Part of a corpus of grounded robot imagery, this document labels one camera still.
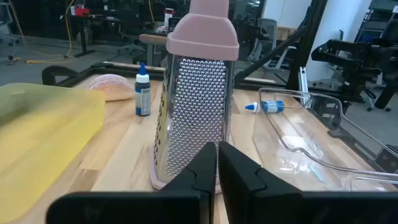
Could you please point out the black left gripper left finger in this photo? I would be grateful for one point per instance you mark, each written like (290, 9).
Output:
(174, 205)

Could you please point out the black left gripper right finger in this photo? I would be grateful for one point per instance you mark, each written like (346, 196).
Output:
(280, 205)

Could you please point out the blue cap ink bottle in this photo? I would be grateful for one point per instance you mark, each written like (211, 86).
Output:
(270, 106)
(143, 96)

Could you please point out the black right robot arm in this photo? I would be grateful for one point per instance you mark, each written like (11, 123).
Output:
(357, 62)

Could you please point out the grey office chair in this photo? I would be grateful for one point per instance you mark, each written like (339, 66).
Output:
(267, 31)

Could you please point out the black office chair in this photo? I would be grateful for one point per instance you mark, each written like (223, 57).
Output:
(130, 25)

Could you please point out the metal shelf rack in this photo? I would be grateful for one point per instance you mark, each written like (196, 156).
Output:
(376, 18)

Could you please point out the clear plastic tray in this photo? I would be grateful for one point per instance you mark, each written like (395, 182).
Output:
(298, 146)

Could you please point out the black swivel chair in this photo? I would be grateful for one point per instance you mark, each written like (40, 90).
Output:
(388, 93)

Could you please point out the yellow plastic tray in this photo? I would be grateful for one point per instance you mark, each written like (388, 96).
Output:
(40, 140)

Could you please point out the wooden desk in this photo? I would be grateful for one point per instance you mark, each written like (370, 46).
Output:
(152, 40)

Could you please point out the black desk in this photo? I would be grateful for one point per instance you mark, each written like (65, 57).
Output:
(82, 34)

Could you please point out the red box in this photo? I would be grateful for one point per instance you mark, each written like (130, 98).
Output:
(80, 11)

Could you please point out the silver metal bracket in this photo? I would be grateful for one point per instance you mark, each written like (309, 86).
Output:
(303, 84)

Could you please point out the black slotted arm base plate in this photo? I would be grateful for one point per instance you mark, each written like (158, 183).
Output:
(321, 110)

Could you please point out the small black camera box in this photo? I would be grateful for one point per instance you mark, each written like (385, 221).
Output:
(387, 158)

